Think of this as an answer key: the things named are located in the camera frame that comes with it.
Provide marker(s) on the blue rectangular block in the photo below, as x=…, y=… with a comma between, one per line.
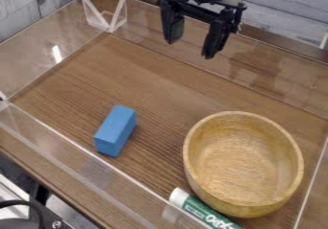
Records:
x=115, y=130

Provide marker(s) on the clear acrylic enclosure wall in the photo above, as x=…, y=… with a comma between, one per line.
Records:
x=96, y=55

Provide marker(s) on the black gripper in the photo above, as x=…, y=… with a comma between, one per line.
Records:
x=203, y=10

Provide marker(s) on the brown wooden bowl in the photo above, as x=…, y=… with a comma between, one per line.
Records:
x=244, y=163

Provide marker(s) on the black metal table bracket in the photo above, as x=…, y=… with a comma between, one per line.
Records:
x=52, y=221

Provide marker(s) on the green expo marker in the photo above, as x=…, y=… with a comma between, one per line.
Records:
x=191, y=205

